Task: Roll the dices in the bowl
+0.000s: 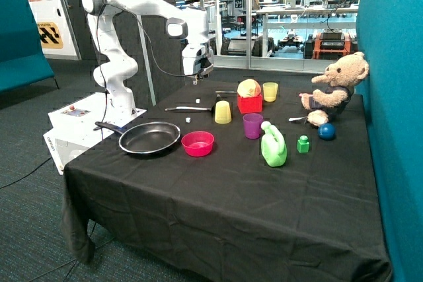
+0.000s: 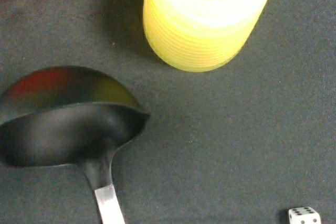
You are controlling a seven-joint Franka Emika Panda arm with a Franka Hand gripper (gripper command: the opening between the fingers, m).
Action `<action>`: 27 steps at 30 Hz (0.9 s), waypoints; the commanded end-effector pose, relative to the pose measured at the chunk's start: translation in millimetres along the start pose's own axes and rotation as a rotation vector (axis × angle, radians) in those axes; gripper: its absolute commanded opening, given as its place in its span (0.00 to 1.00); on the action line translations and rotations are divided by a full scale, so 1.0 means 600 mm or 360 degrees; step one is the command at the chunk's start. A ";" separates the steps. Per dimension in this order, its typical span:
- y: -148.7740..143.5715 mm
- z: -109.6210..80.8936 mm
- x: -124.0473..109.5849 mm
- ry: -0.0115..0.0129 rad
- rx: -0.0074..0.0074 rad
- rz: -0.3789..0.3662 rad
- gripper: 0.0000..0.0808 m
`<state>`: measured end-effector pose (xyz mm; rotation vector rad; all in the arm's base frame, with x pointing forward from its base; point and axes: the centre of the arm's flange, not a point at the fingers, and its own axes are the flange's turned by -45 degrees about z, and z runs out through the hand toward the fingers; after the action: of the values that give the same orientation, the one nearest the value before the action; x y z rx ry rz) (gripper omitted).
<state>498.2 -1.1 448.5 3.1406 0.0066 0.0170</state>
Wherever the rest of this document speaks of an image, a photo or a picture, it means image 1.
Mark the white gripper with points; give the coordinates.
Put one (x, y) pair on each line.
(197, 59)

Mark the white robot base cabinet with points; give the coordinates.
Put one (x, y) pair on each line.
(74, 131)

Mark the pink plastic bowl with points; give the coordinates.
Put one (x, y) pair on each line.
(198, 143)

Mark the yellow upside-down cup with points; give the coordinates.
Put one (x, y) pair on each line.
(223, 112)

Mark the colourful soft ball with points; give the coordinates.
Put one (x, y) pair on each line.
(248, 88)

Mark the red square box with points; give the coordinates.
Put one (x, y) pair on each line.
(251, 104)

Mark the purple plastic cup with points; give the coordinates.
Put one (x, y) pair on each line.
(252, 125)

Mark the yellow upright cup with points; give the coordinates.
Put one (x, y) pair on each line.
(270, 91)

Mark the black frying pan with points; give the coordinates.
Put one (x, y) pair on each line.
(145, 138)

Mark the white spoon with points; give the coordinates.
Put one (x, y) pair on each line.
(298, 119)

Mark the green toy jug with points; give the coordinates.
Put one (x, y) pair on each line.
(273, 145)

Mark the green toy block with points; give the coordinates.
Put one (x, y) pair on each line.
(303, 144)

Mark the black tablecloth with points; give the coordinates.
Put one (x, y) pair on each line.
(229, 216)

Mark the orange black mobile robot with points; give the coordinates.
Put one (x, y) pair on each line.
(331, 44)

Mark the blue ball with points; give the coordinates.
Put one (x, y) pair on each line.
(326, 132)

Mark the brown teddy bear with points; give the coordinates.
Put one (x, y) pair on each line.
(341, 78)

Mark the yellow black sign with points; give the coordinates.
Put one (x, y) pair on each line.
(50, 36)

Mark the teal sofa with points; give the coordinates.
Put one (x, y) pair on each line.
(22, 58)

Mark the black spatula metal handle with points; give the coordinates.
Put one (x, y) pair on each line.
(193, 108)

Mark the teal partition wall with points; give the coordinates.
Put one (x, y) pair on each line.
(390, 35)

